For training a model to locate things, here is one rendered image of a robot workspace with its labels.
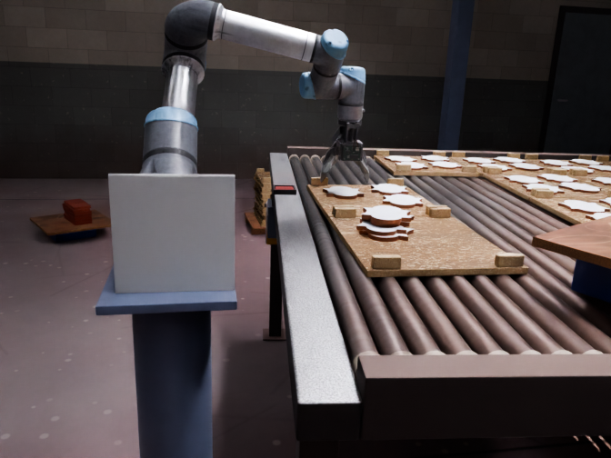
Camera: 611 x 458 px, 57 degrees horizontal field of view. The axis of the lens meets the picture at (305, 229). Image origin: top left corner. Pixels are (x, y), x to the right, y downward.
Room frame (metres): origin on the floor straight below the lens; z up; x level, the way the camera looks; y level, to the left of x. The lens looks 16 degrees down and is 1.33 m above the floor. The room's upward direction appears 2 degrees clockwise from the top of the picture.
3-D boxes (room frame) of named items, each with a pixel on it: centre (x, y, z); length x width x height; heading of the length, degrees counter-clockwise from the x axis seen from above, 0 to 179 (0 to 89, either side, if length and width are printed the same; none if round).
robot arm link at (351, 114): (1.71, -0.12, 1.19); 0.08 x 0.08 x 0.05
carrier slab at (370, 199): (1.70, -0.20, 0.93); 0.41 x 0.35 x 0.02; 9
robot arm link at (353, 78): (1.70, -0.12, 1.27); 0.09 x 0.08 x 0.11; 107
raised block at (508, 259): (1.11, -0.43, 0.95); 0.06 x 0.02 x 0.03; 99
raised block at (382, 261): (1.07, -0.17, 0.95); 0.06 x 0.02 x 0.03; 99
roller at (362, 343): (1.66, -0.02, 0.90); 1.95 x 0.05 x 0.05; 5
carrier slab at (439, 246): (1.29, -0.27, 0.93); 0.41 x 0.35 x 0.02; 9
